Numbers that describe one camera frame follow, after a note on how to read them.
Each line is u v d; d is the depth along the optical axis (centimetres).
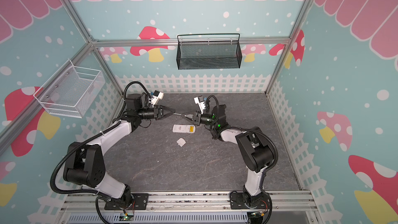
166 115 74
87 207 74
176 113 79
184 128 100
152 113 73
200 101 76
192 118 76
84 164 45
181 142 94
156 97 76
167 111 76
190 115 78
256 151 49
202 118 75
